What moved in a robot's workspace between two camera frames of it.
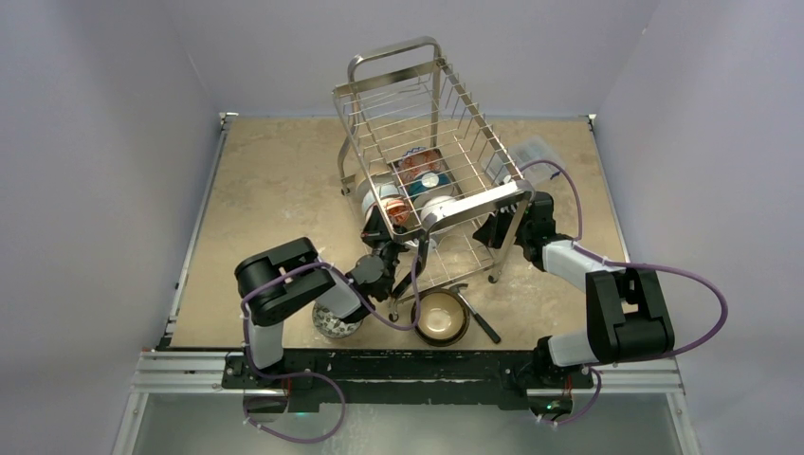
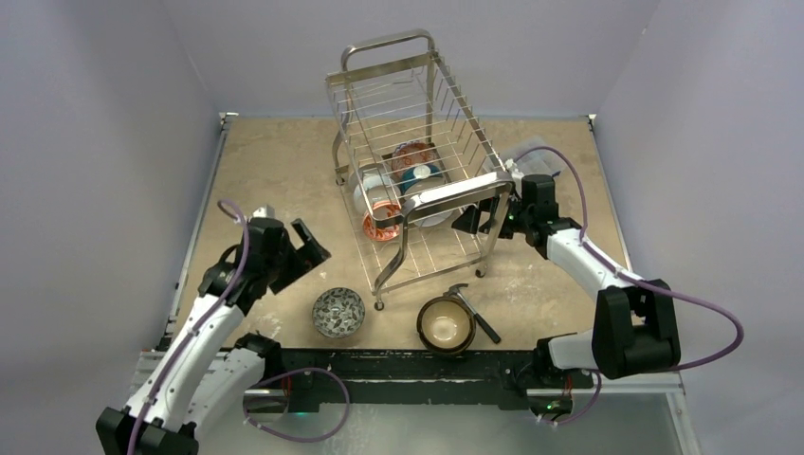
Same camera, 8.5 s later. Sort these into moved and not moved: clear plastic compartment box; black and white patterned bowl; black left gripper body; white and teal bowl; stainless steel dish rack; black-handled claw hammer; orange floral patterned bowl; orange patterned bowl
Moved: black left gripper body; white and teal bowl; stainless steel dish rack; orange floral patterned bowl; orange patterned bowl
Not moved: black and white patterned bowl; black-handled claw hammer; clear plastic compartment box
